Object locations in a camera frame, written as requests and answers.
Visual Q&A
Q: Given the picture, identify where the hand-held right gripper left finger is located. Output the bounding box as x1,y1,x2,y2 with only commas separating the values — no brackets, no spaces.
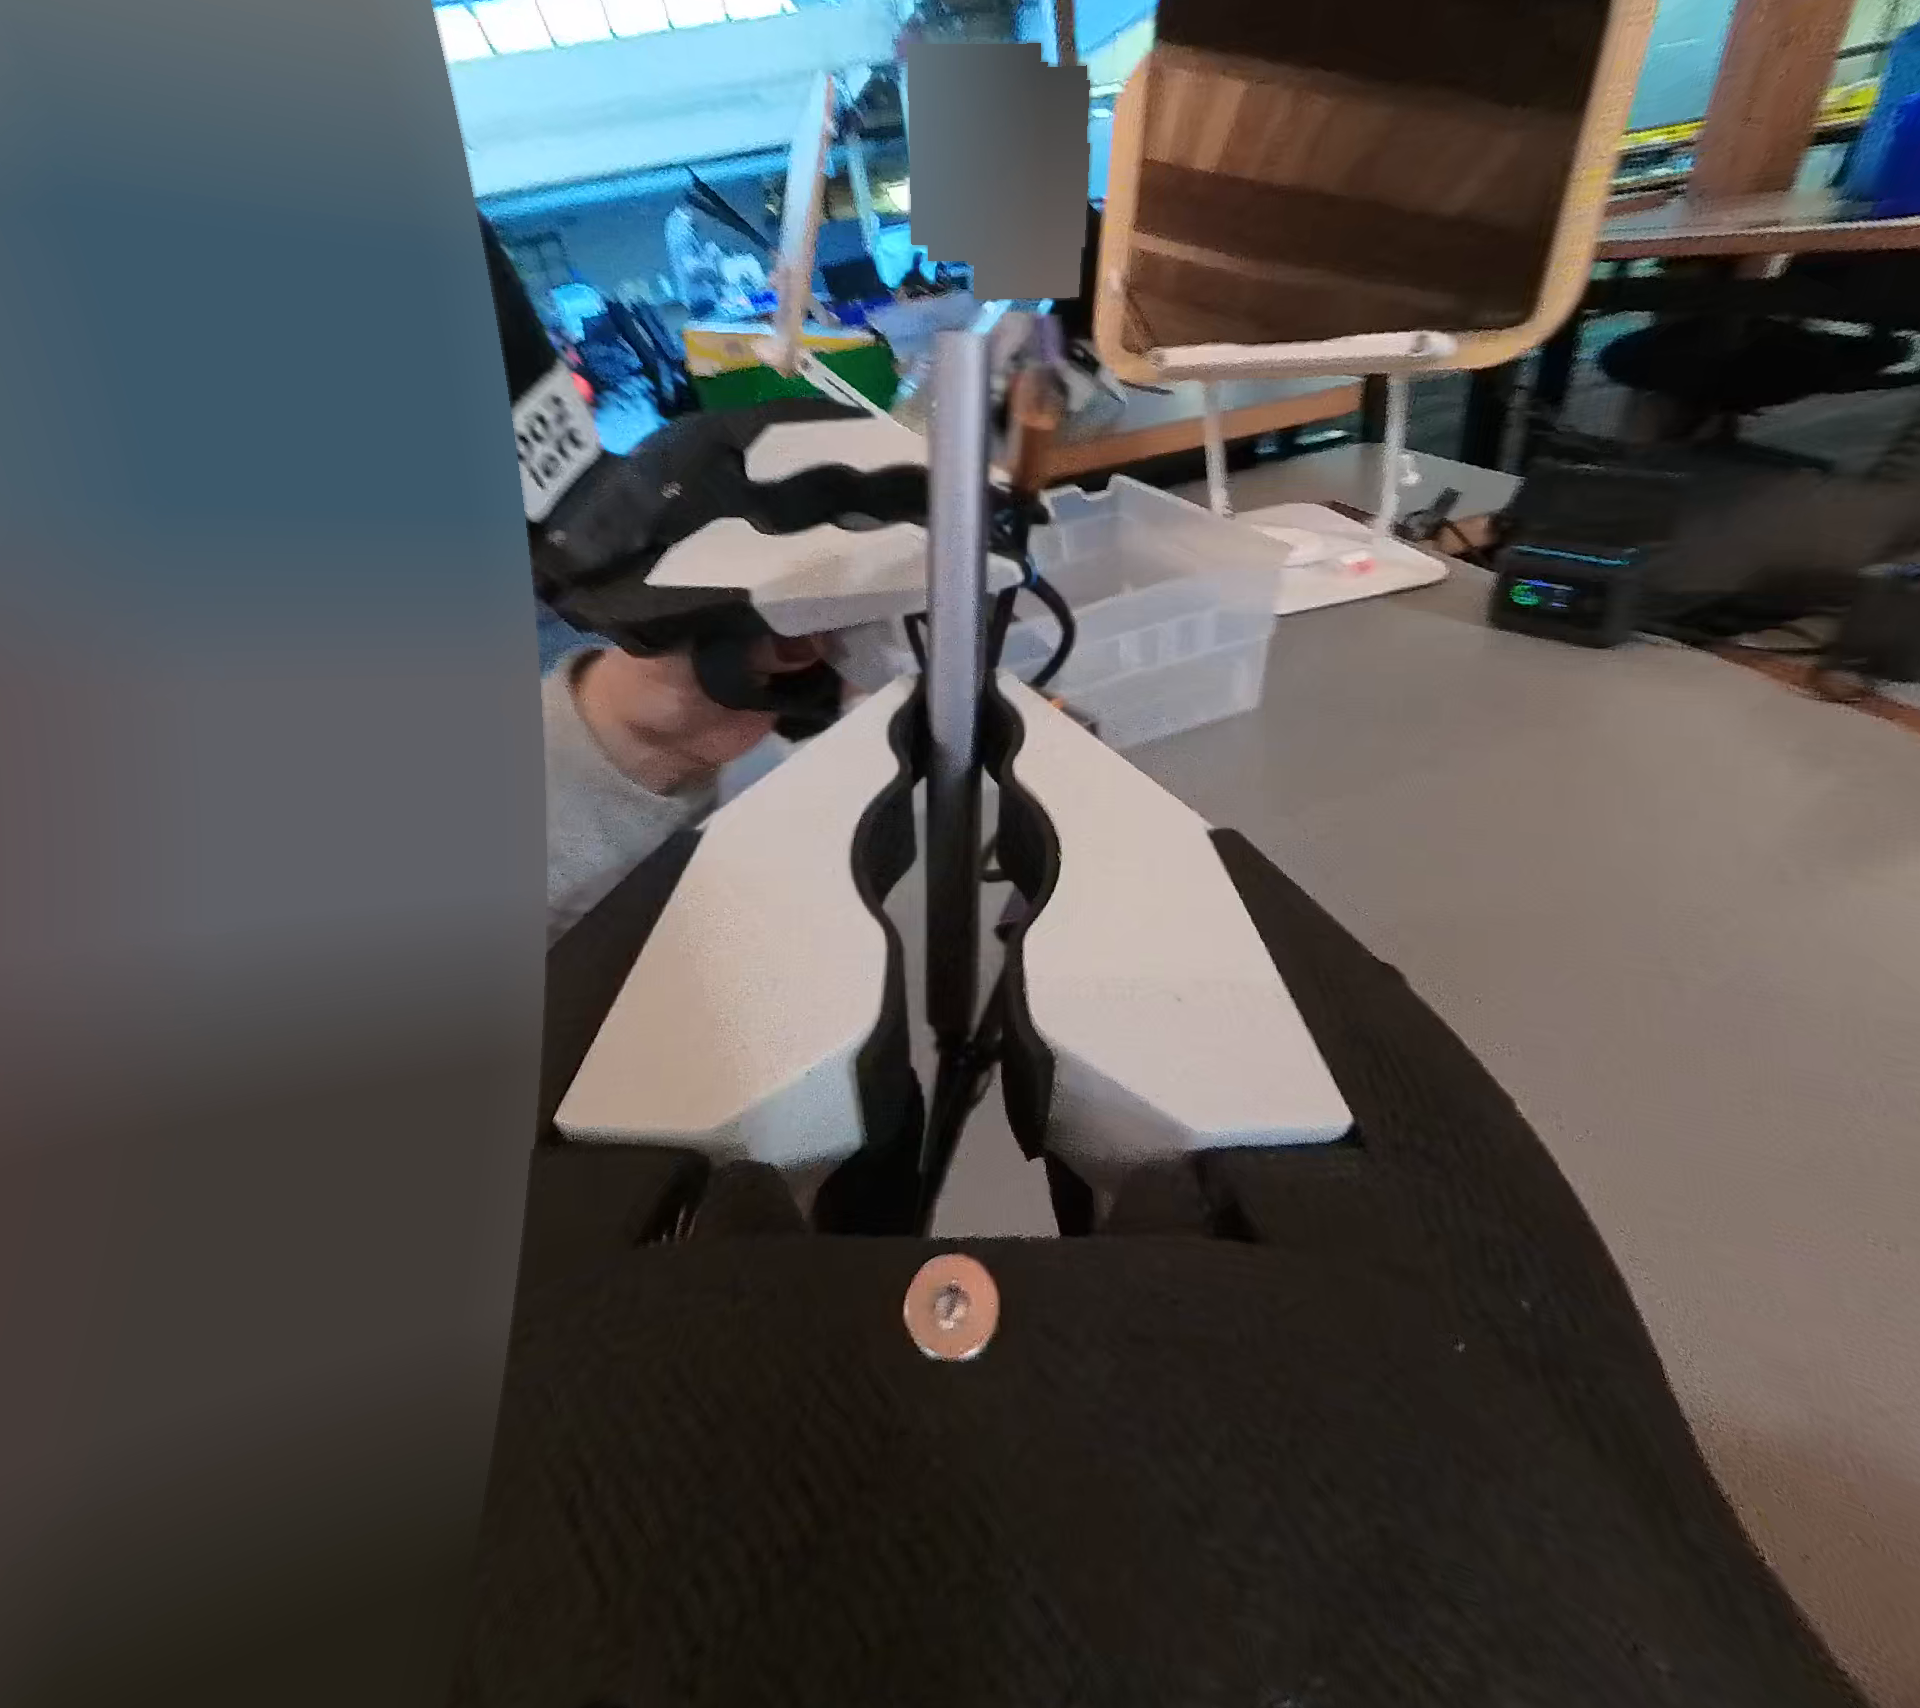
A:
551,673,934,1238

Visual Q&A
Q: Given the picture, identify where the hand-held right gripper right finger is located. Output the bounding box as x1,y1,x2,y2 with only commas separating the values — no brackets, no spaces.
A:
982,673,1362,1231

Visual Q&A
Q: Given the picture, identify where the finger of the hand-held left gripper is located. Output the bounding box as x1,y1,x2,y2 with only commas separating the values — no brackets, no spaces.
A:
644,507,928,633
741,417,942,510

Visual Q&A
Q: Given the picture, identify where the dark grey usb hub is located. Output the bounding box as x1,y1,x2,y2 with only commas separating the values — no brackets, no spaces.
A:
919,325,1004,1042

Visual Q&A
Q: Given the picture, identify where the black usb cable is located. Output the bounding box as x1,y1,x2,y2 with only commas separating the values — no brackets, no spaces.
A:
982,490,1087,695

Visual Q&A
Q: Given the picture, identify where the clear plastic bin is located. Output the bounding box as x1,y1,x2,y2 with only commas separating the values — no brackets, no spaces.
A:
982,473,1297,752

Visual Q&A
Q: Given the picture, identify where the person's left forearm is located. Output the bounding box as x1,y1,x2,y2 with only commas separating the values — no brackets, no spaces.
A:
543,650,725,945

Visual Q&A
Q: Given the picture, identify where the person's left hand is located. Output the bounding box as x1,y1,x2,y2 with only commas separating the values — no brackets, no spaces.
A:
598,633,849,798

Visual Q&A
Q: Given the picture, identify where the green yellow box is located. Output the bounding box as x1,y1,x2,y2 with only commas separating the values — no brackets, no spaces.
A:
683,325,899,417

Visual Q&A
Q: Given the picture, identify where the wooden framed mirror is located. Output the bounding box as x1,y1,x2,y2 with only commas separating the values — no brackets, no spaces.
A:
763,70,843,373
1091,0,1671,393

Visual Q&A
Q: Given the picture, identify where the white mirror stand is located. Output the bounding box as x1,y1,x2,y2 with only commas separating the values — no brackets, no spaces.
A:
1155,333,1452,618

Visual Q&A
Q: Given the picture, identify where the black power station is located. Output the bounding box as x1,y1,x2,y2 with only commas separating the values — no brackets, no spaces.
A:
1490,454,1697,650

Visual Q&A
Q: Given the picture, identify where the long wooden table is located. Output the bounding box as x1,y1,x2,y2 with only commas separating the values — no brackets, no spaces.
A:
1592,185,1920,418

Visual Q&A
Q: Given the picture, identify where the blue tote bag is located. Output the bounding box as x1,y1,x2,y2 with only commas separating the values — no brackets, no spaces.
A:
1843,84,1920,215

